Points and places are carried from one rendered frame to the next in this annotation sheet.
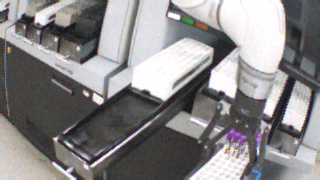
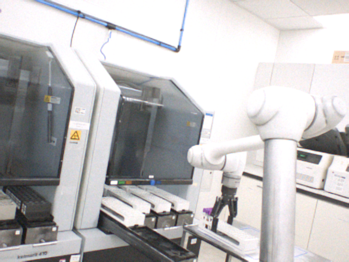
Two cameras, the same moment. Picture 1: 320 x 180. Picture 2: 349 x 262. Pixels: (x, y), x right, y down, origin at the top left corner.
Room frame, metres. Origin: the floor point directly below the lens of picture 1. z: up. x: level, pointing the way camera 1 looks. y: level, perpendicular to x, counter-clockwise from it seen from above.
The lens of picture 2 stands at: (0.33, 1.48, 1.37)
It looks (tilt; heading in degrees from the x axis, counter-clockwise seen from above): 3 degrees down; 291
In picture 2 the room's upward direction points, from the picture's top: 11 degrees clockwise
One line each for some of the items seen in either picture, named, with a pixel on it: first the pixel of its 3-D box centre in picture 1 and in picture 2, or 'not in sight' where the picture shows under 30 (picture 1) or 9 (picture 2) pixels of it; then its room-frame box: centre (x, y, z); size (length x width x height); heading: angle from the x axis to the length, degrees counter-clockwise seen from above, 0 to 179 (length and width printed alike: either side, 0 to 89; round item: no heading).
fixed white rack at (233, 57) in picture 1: (238, 70); (127, 201); (1.18, -0.23, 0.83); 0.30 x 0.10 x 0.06; 154
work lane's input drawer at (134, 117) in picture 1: (138, 110); (138, 235); (0.95, 0.04, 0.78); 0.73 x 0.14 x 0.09; 154
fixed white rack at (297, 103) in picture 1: (299, 103); (167, 200); (1.05, -0.51, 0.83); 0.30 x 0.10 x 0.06; 154
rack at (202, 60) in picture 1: (177, 66); (119, 212); (1.12, -0.04, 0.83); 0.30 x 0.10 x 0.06; 154
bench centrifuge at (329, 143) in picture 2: not in sight; (312, 153); (0.22, -2.49, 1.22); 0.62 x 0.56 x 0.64; 62
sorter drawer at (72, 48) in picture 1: (118, 21); (17, 208); (1.54, 0.21, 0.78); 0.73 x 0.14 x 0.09; 154
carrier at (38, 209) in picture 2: (86, 24); (37, 209); (1.33, 0.31, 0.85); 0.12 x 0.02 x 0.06; 64
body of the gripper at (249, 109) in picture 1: (248, 110); (228, 195); (0.62, -0.16, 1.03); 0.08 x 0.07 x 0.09; 61
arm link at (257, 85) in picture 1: (256, 75); (230, 180); (0.62, -0.16, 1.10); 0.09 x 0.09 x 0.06
